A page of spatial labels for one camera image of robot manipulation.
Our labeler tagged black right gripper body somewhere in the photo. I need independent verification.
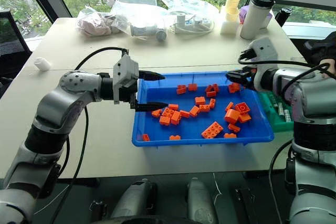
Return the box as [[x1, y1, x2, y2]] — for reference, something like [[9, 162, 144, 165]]
[[243, 67, 257, 90]]

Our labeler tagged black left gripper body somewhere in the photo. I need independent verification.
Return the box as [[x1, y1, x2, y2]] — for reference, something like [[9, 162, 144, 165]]
[[118, 70, 144, 110]]

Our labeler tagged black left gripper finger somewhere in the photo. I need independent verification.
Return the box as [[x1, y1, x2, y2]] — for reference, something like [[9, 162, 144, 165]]
[[138, 70, 166, 82], [135, 101, 169, 112]]

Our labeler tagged blue plastic bin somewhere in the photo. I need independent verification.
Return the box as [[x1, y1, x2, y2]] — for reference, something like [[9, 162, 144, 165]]
[[131, 71, 275, 148]]

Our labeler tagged green plastic bin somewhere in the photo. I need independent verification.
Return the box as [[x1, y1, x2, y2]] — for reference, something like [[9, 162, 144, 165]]
[[255, 89, 295, 133]]

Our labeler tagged orange brick with round stud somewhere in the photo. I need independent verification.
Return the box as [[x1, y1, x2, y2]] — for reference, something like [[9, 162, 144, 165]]
[[234, 102, 250, 115]]

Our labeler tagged large smooth orange block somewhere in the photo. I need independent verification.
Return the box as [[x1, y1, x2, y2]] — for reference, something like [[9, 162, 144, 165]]
[[224, 109, 241, 124]]

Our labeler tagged plastic bag with grey cylinders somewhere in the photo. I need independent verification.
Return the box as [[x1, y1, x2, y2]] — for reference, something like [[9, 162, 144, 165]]
[[128, 20, 169, 42]]

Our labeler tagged long eight-stud orange brick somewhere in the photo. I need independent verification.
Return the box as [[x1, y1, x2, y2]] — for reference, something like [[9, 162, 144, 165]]
[[201, 121, 224, 140]]

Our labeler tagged white tumbler with black lid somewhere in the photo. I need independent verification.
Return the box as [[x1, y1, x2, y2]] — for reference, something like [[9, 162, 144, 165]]
[[239, 0, 277, 41]]

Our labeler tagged purple container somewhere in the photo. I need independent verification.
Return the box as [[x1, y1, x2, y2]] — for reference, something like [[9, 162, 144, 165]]
[[239, 5, 274, 28]]

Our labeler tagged white power strip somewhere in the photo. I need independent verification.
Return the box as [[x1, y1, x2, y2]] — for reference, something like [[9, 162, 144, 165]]
[[172, 10, 214, 35]]

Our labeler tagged yellow ribbed cup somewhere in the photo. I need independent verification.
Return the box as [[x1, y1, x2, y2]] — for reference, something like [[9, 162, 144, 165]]
[[225, 0, 241, 23]]

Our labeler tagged black bottle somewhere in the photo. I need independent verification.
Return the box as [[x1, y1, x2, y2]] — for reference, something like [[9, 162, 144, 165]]
[[275, 7, 293, 28]]

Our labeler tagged person in dark clothes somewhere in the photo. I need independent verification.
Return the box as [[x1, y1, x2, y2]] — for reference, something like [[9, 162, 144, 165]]
[[303, 30, 336, 80]]

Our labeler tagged plastic bag with pink contents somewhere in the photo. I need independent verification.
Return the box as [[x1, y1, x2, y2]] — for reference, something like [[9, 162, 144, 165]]
[[75, 5, 124, 37]]

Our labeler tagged small white cylinder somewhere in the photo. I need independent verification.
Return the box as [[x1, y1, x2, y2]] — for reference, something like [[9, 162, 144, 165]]
[[34, 57, 51, 72]]

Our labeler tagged silver rounded robot leg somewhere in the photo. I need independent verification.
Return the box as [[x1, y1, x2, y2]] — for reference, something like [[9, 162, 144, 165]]
[[186, 177, 219, 224], [109, 178, 159, 222]]

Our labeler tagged black flat plate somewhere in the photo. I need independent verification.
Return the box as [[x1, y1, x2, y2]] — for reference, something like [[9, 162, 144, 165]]
[[234, 186, 257, 224]]

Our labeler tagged black office chair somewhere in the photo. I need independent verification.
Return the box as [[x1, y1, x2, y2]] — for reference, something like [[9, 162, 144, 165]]
[[0, 8, 33, 83]]

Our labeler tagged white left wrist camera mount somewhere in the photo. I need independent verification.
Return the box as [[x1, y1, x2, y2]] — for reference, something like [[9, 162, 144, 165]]
[[112, 54, 140, 105]]

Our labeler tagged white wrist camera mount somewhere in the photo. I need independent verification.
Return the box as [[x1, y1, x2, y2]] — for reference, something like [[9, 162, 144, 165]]
[[112, 54, 140, 105], [247, 37, 279, 91]]

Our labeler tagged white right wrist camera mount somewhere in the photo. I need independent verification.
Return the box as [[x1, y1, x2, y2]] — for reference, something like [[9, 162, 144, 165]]
[[247, 37, 279, 91]]

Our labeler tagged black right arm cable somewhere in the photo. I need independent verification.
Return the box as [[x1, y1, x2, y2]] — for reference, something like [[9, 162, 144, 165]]
[[237, 47, 336, 224]]

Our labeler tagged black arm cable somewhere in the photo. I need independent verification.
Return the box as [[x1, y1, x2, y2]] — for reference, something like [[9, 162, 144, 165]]
[[49, 47, 130, 224], [237, 47, 336, 224]]

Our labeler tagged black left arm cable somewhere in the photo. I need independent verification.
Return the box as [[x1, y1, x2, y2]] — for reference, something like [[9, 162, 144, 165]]
[[49, 47, 130, 224]]

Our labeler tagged thin white wire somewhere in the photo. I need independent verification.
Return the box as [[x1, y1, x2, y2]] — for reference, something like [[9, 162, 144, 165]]
[[213, 173, 223, 210]]

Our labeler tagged black metal bracket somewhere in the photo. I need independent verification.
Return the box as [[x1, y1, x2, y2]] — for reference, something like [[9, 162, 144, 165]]
[[88, 199, 108, 220]]

